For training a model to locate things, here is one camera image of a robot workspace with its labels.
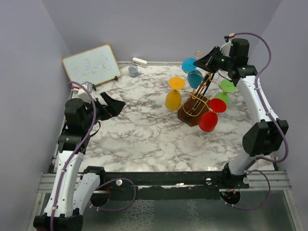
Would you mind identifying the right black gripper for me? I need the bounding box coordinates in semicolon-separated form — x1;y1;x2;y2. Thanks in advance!
193;46;233;74

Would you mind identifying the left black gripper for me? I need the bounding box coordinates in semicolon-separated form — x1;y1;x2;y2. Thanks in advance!
82;91;125;129

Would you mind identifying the blue plastic wine glass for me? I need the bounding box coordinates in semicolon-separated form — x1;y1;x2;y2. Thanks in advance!
181;58;204;89

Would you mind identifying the green plastic wine glass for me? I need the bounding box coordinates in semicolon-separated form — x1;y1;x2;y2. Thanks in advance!
214;79;237;105

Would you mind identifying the yellow plastic wine glass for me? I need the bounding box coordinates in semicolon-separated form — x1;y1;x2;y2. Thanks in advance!
165;77;185;111

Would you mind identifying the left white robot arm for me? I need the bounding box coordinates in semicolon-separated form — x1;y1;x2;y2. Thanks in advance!
33;92;125;231

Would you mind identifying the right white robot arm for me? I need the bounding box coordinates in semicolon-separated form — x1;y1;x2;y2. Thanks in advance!
193;37;289;188

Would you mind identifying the red plastic wine glass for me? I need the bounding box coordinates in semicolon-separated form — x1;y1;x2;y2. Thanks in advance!
198;98;227;132

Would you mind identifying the small framed whiteboard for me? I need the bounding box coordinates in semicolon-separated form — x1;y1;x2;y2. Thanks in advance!
62;44;121;86

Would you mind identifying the white whiteboard eraser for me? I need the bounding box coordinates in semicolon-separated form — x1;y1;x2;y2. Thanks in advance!
132;57;148;68

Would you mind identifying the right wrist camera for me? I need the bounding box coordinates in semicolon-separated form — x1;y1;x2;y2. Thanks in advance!
220;33;235;56

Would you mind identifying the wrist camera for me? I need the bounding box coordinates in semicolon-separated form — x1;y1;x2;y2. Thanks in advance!
76;82;93;102
220;33;235;56

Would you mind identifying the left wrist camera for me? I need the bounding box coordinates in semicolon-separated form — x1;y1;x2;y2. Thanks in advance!
76;82;93;102

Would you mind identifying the gold wire wine glass rack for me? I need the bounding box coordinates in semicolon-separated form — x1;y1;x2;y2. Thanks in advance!
178;51;218;127

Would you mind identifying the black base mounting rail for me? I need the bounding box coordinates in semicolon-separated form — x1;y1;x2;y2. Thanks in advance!
91;170;249;204

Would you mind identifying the aluminium frame rail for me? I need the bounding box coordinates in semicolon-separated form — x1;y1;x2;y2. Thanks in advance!
37;171;292;193

